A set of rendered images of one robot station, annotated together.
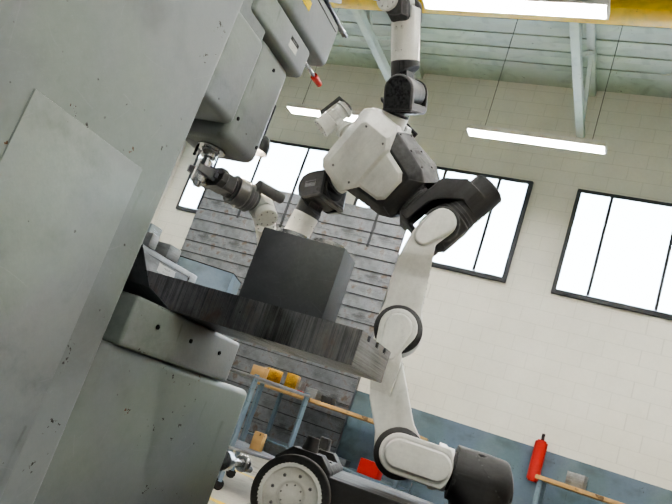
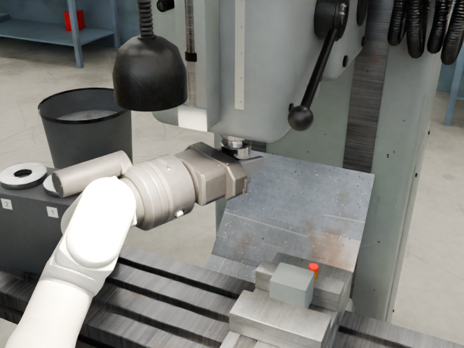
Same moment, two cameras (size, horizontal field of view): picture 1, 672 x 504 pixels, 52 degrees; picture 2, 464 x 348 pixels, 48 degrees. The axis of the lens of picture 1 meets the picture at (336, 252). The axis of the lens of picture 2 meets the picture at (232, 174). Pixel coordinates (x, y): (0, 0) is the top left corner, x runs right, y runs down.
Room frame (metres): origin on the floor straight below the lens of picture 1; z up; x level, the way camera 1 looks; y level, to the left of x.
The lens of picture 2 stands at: (2.57, 0.42, 1.60)
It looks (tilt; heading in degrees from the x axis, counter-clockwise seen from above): 29 degrees down; 179
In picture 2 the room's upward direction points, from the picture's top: straight up
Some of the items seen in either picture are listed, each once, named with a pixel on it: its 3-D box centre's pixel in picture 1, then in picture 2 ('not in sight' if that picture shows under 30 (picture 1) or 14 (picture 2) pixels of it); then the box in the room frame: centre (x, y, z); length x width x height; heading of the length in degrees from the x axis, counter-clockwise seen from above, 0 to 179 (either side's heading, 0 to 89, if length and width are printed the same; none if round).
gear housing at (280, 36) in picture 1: (249, 29); not in sight; (1.83, 0.45, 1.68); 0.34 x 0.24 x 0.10; 155
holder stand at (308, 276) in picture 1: (299, 276); (53, 219); (1.68, 0.07, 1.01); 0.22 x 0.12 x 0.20; 72
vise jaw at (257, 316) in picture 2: (153, 248); (279, 323); (1.96, 0.50, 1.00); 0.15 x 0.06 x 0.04; 65
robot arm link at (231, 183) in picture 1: (226, 186); (187, 181); (1.92, 0.36, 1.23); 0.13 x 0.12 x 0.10; 40
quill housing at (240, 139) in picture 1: (230, 98); (237, 0); (1.86, 0.44, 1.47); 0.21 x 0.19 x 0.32; 65
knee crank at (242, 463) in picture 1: (236, 462); not in sight; (2.28, 0.08, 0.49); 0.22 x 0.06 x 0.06; 155
